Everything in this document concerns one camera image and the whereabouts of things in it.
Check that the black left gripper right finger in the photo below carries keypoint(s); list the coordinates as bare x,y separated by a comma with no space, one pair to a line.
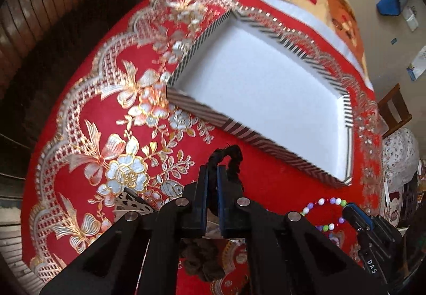
287,254

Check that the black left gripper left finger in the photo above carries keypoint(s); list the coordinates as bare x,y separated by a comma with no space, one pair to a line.
139,253

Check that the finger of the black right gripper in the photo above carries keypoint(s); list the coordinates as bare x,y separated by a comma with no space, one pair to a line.
356,217

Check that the leopard print bow scrunchie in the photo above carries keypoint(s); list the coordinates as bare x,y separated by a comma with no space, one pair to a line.
128,201

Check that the black scrunchie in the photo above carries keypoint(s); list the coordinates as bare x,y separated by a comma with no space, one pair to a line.
235,155

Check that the wooden chair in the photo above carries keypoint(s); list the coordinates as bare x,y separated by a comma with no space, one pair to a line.
394,111

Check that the white striped-edge tray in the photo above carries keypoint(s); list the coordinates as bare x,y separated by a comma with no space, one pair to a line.
268,87

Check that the wall calendar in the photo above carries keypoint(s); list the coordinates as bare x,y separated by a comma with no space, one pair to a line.
418,65

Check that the white wall switch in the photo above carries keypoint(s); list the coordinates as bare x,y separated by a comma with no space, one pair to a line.
410,18

